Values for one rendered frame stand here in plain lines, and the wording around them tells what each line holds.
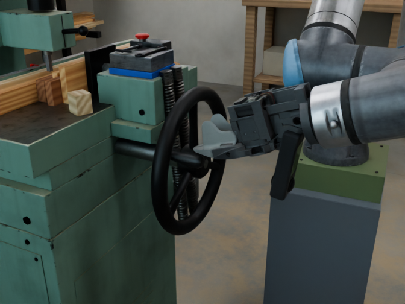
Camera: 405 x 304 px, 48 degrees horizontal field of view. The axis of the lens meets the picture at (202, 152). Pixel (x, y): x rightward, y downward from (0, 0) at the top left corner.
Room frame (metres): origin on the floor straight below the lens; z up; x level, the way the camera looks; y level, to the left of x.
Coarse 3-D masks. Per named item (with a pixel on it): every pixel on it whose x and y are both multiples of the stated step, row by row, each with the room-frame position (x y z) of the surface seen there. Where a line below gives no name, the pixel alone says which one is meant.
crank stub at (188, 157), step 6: (174, 156) 0.69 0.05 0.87; (180, 156) 0.69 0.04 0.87; (186, 156) 0.68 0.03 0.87; (192, 156) 0.68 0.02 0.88; (198, 156) 0.68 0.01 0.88; (180, 162) 0.69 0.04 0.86; (186, 162) 0.68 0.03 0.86; (192, 162) 0.67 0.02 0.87; (198, 162) 0.67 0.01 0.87; (204, 162) 0.68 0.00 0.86; (198, 168) 0.68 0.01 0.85
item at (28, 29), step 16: (0, 16) 0.95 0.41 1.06; (16, 16) 0.93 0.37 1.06; (32, 16) 0.91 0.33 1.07; (48, 16) 0.90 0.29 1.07; (64, 16) 0.93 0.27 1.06; (16, 32) 0.93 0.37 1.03; (32, 32) 0.92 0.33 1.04; (48, 32) 0.90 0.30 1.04; (32, 48) 0.92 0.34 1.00; (48, 48) 0.90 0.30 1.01; (64, 48) 0.93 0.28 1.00
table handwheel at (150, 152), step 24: (192, 96) 0.77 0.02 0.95; (216, 96) 0.86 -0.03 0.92; (168, 120) 0.72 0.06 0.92; (192, 120) 0.79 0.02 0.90; (120, 144) 0.86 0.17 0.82; (144, 144) 0.84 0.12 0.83; (168, 144) 0.69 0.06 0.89; (192, 144) 0.79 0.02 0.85; (168, 168) 0.68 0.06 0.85; (192, 168) 0.77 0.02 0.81; (216, 168) 0.88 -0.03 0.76; (216, 192) 0.86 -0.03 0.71; (168, 216) 0.68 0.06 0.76; (192, 216) 0.79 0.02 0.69
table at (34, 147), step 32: (96, 96) 0.93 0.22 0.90; (0, 128) 0.74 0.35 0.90; (32, 128) 0.74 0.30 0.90; (64, 128) 0.74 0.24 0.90; (96, 128) 0.82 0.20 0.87; (128, 128) 0.83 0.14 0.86; (160, 128) 0.84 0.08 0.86; (0, 160) 0.70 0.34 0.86; (32, 160) 0.67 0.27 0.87; (64, 160) 0.73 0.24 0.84
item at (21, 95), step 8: (32, 80) 0.91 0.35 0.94; (8, 88) 0.85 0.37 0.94; (16, 88) 0.85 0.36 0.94; (24, 88) 0.87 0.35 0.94; (32, 88) 0.89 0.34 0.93; (0, 96) 0.82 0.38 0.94; (8, 96) 0.83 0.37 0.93; (16, 96) 0.85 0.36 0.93; (24, 96) 0.87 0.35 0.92; (32, 96) 0.88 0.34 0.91; (0, 104) 0.81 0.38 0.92; (8, 104) 0.83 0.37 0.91; (16, 104) 0.85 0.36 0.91; (24, 104) 0.86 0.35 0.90; (0, 112) 0.81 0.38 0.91
